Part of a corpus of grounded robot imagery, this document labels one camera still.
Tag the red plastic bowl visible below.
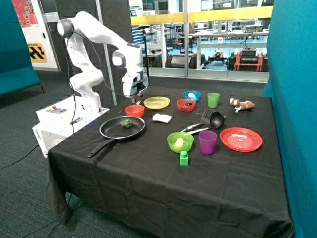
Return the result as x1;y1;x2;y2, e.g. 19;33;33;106
177;99;196;112
125;105;145;118

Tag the teal sofa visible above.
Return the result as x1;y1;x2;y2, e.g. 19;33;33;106
0;0;41;95

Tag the blue plastic bowl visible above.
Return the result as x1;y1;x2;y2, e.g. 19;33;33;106
183;90;201;102

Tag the purple plastic cup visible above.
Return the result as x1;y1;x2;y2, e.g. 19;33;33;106
198;130;217;155

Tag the red plastic plate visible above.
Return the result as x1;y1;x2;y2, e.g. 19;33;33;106
220;127;263;152

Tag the green toy capsicum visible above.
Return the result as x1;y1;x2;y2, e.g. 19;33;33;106
121;119;133;128

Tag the black camera tripod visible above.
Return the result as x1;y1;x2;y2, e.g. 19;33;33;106
138;24;151;86

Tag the dark toy eggplant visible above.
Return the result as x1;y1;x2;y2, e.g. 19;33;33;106
182;102;193;107

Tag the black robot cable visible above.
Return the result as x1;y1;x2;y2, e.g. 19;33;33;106
64;31;129;136

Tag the orange mobile robot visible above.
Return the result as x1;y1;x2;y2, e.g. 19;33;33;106
234;48;263;72

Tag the black ladle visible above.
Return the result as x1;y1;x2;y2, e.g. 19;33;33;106
188;111;226;134

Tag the black frying pan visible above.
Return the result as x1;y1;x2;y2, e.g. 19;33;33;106
87;116;146;158

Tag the teal partition panel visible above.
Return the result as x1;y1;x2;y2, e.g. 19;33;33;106
262;0;317;238

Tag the green plastic bowl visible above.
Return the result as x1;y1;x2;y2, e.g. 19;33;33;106
167;132;194;153

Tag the green toy block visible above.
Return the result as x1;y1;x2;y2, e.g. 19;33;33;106
179;150;189;166

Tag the yellow toy food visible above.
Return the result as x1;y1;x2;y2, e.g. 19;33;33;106
174;137;184;147

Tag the yellow plastic plate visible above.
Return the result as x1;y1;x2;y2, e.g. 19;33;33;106
143;96;170;110

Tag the brown plush toy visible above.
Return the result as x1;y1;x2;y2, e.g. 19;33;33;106
229;98;255;111

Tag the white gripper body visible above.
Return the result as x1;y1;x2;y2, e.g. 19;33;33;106
122;70;149;97

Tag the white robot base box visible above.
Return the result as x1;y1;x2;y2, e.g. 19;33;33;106
32;96;109;158

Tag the black tablecloth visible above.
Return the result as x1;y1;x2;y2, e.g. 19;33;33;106
45;87;294;238

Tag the white folded sponge cloth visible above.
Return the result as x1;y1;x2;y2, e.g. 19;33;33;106
152;114;172;123

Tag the green plastic cup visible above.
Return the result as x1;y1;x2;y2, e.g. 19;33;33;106
207;92;220;109

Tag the white object in blue bowl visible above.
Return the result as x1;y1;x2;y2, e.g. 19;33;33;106
188;93;198;101

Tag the black slotted spatula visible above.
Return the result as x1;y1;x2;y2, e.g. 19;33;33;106
182;109;213;132

